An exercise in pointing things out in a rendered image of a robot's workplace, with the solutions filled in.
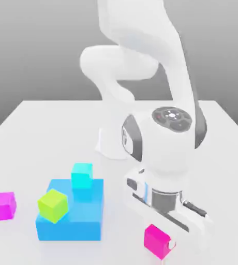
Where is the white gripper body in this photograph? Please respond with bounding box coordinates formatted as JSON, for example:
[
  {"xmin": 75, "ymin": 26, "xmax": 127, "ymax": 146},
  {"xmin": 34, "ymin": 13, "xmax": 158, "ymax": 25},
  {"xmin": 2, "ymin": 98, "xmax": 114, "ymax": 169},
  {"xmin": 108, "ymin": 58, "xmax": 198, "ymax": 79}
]
[{"xmin": 130, "ymin": 192, "xmax": 214, "ymax": 247}]

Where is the small pink cube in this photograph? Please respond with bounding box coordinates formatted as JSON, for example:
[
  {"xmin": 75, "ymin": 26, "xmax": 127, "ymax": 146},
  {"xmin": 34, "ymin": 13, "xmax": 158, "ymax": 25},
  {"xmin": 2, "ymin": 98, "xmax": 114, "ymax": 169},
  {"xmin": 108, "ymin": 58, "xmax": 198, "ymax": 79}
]
[{"xmin": 143, "ymin": 224, "xmax": 176, "ymax": 261}]

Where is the small cyan cube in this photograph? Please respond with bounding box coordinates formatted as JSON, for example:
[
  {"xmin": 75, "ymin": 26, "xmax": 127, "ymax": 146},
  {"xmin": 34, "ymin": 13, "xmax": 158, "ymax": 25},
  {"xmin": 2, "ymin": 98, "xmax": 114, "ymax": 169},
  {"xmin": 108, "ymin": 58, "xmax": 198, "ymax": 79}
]
[{"xmin": 71, "ymin": 163, "xmax": 94, "ymax": 190}]

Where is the small lime green cube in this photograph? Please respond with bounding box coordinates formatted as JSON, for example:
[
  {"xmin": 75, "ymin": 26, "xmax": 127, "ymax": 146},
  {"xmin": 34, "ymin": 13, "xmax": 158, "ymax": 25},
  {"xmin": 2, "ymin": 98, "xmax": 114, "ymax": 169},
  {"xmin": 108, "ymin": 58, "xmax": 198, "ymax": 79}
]
[{"xmin": 37, "ymin": 188, "xmax": 69, "ymax": 224}]

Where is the small magenta cube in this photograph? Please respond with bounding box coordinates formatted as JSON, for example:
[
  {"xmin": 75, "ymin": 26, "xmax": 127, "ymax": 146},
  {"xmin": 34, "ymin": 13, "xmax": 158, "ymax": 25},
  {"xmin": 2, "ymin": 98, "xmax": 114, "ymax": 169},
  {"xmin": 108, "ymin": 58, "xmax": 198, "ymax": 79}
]
[{"xmin": 0, "ymin": 191, "xmax": 18, "ymax": 222}]

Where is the large blue box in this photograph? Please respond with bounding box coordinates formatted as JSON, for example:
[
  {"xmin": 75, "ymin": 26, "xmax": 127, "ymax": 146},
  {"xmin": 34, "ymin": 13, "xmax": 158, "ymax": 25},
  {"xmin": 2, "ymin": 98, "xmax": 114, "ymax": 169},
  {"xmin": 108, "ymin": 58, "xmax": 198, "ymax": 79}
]
[{"xmin": 35, "ymin": 179, "xmax": 105, "ymax": 242}]

